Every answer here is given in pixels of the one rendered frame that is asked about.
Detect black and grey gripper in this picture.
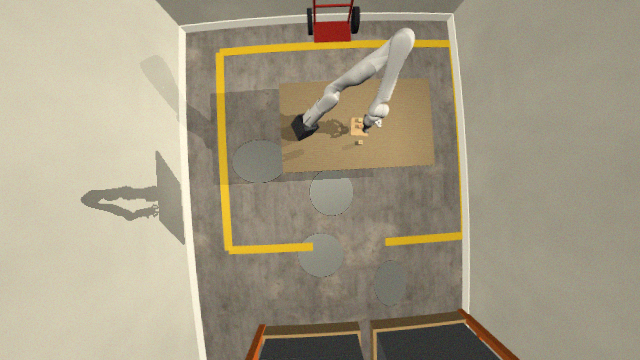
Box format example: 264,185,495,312
362,119,372,133

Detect tan square mat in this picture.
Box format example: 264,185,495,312
350,118,368,136

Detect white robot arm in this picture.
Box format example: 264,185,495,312
303,28,415,128

